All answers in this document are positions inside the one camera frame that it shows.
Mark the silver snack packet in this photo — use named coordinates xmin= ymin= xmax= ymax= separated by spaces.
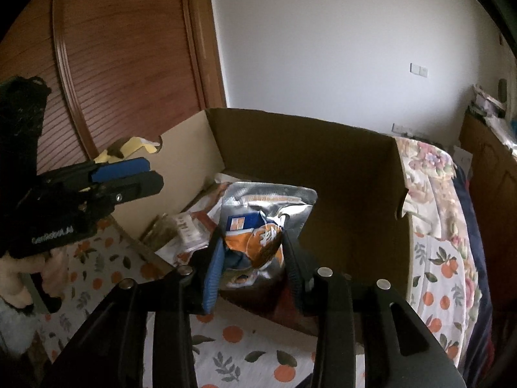
xmin=218 ymin=182 xmax=318 ymax=290

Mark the orange fruit print bedsheet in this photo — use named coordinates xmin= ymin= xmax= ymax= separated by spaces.
xmin=36 ymin=210 xmax=482 ymax=388

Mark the navy blanket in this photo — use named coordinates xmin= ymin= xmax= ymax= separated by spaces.
xmin=450 ymin=162 xmax=494 ymax=374

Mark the clear packet of beige snack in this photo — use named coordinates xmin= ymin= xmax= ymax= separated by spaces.
xmin=141 ymin=212 xmax=213 ymax=266

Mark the wooden wardrobe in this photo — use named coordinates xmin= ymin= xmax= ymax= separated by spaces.
xmin=0 ymin=0 xmax=227 ymax=195

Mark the long wooden cabinet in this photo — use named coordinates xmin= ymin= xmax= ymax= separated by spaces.
xmin=458 ymin=109 xmax=517 ymax=332

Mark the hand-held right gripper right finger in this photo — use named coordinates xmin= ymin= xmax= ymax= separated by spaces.
xmin=280 ymin=228 xmax=466 ymax=388

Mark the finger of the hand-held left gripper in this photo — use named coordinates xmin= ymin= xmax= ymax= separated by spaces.
xmin=79 ymin=171 xmax=164 ymax=213
xmin=40 ymin=157 xmax=151 ymax=184

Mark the floral blanket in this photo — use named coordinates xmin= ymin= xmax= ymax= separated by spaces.
xmin=394 ymin=135 xmax=466 ymax=251

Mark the clutter pile on cabinet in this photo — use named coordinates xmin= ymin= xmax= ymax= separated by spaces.
xmin=468 ymin=83 xmax=517 ymax=151

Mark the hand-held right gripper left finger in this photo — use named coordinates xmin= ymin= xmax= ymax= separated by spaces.
xmin=40 ymin=226 xmax=227 ymax=388

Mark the long white snack packet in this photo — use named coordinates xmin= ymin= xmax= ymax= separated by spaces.
xmin=193 ymin=173 xmax=235 ymax=227

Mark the brown cardboard box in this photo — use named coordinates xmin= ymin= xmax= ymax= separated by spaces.
xmin=107 ymin=107 xmax=413 ymax=337

